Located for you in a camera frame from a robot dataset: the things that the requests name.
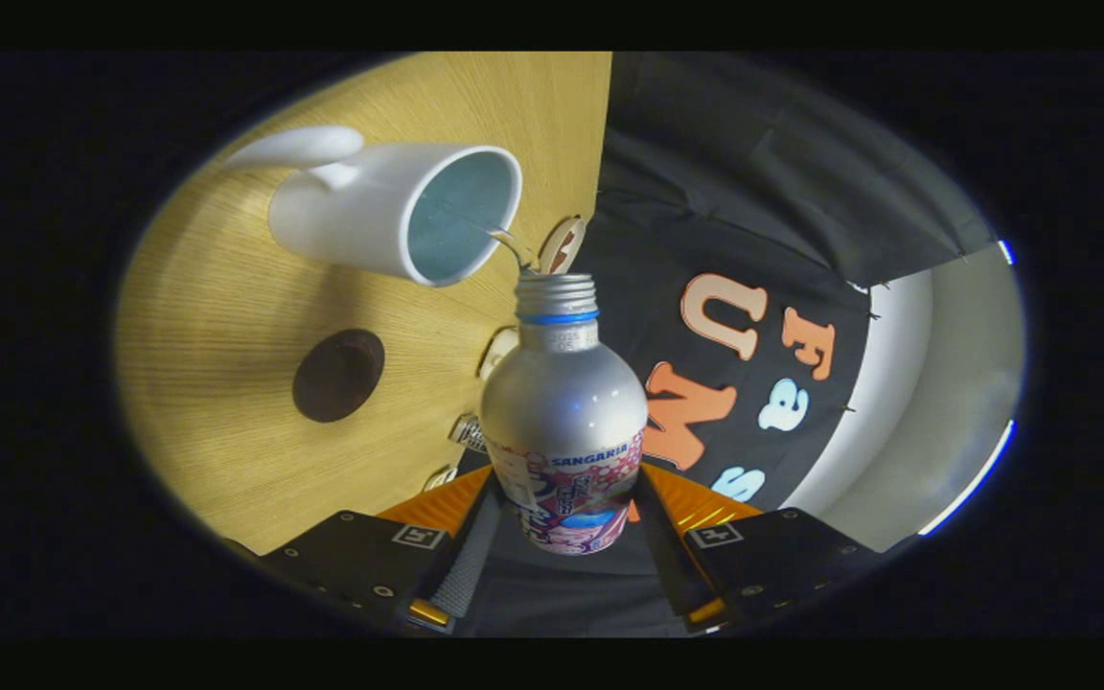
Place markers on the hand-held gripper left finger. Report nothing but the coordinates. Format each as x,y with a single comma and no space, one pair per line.
471,556

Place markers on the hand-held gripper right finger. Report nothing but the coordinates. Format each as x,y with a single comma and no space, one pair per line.
669,561

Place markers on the silver juice bottle printed label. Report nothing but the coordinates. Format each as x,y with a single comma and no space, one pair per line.
562,402

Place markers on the dark brown round coaster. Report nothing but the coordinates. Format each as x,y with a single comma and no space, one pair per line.
338,376

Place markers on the pale juice stream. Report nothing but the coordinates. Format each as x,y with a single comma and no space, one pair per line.
514,247

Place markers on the white cup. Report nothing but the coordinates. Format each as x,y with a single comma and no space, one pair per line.
351,216

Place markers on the white divided snack tray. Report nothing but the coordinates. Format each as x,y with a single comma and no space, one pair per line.
440,478

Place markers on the white toaster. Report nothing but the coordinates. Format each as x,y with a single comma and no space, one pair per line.
496,353

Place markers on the round white plate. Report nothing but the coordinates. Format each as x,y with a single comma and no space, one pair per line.
562,244

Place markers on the wooden table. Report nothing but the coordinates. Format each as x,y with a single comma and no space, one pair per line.
226,335

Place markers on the black backdrop cloth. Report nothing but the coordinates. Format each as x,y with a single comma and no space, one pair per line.
753,172

